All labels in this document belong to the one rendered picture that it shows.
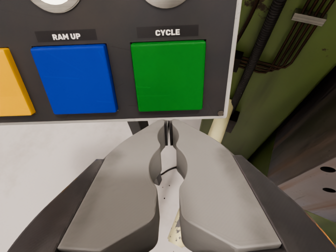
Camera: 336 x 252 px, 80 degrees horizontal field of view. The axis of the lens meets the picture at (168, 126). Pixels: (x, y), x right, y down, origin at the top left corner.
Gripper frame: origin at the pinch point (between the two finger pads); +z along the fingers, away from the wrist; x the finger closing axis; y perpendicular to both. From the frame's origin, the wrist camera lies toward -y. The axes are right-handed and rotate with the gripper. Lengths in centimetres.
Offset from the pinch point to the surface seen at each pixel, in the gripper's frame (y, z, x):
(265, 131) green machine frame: 34, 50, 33
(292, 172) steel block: 32, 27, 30
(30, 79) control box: 0.4, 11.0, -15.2
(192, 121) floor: 62, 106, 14
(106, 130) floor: 64, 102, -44
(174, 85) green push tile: 1.4, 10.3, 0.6
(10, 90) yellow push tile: 1.2, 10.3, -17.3
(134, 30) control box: -4.1, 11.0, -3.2
